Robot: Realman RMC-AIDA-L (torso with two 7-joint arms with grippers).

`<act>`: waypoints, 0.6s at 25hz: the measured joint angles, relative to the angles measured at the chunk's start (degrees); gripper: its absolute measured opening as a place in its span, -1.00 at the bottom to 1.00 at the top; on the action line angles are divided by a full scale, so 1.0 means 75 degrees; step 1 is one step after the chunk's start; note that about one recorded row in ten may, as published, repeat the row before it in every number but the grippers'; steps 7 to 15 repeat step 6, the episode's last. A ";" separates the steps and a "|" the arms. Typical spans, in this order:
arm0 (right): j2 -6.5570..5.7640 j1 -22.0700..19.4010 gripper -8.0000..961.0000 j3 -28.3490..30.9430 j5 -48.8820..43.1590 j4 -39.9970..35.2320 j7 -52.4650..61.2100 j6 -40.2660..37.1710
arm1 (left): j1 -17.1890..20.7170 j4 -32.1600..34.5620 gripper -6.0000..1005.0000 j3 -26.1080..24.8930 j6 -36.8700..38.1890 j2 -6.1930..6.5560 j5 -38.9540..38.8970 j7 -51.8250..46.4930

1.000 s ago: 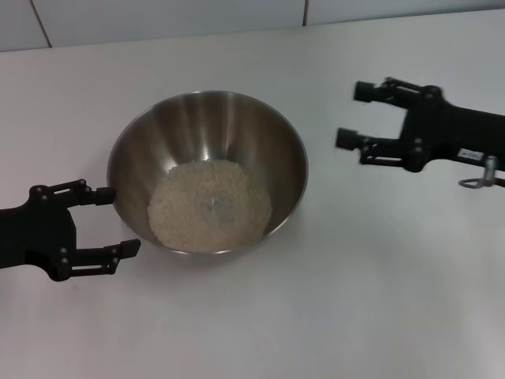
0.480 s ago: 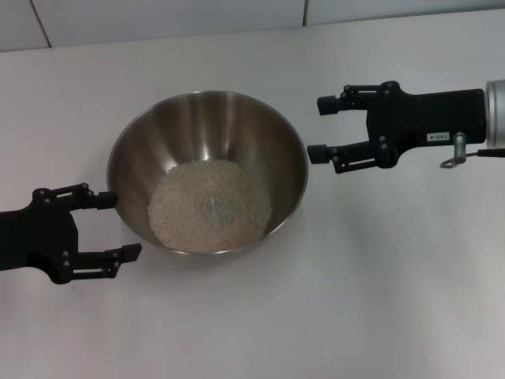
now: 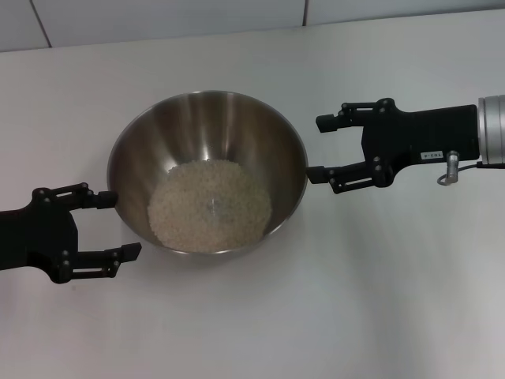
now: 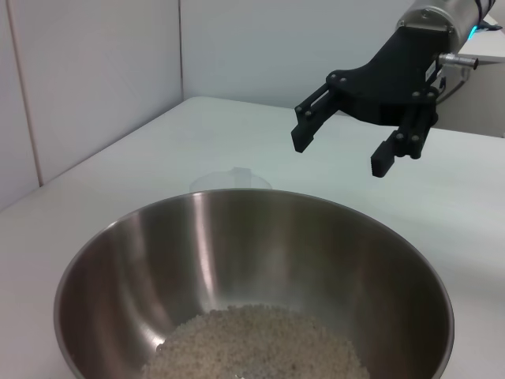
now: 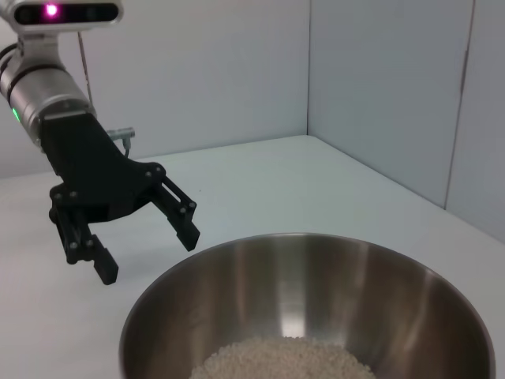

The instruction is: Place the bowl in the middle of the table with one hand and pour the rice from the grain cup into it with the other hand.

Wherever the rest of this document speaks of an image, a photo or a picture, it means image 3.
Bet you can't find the right arm connector cable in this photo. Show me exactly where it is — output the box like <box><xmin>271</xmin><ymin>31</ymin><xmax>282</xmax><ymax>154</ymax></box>
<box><xmin>436</xmin><ymin>148</ymin><xmax>505</xmax><ymax>186</ymax></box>

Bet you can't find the stainless steel mixing bowl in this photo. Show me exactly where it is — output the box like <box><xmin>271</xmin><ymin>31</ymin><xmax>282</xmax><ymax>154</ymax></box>
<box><xmin>106</xmin><ymin>90</ymin><xmax>310</xmax><ymax>261</ymax></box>

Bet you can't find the white rice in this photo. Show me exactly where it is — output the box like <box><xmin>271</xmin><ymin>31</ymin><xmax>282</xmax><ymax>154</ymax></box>
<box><xmin>147</xmin><ymin>159</ymin><xmax>274</xmax><ymax>253</ymax></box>

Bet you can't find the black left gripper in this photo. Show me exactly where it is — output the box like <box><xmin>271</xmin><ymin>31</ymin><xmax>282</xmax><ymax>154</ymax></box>
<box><xmin>0</xmin><ymin>182</ymin><xmax>143</xmax><ymax>284</ymax></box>

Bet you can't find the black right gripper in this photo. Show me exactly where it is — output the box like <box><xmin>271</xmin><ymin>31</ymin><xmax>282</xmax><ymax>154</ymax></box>
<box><xmin>305</xmin><ymin>98</ymin><xmax>481</xmax><ymax>195</ymax></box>

